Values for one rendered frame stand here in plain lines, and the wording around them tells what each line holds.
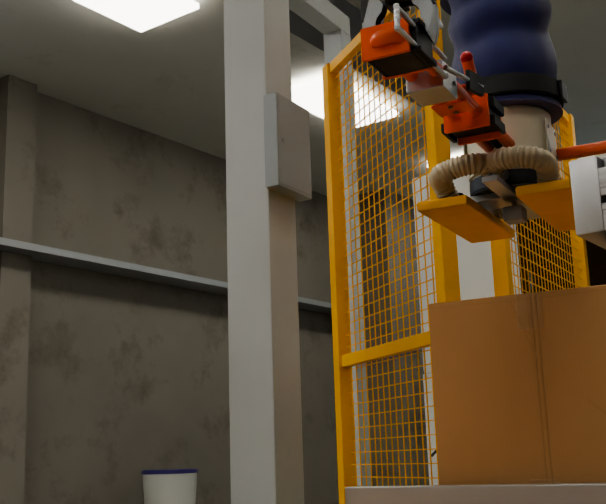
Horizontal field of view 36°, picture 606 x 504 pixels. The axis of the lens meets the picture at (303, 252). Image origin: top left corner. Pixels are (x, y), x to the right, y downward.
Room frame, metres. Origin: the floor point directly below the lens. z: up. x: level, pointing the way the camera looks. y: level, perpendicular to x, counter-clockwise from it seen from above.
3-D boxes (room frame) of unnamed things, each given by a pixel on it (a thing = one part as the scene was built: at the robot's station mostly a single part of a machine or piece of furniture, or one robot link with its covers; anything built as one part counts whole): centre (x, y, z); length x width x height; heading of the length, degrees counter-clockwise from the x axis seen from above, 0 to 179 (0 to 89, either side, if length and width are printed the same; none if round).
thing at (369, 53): (1.25, -0.14, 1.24); 0.08 x 0.07 x 0.05; 153
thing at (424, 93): (1.37, -0.21, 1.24); 0.07 x 0.07 x 0.04; 63
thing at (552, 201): (1.74, -0.51, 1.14); 0.34 x 0.10 x 0.05; 153
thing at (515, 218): (1.78, -0.42, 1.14); 0.04 x 0.04 x 0.05; 63
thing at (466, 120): (1.56, -0.31, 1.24); 0.10 x 0.08 x 0.06; 63
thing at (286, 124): (2.77, 0.04, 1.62); 0.20 x 0.05 x 0.30; 149
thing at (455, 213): (1.83, -0.34, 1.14); 0.34 x 0.10 x 0.05; 153
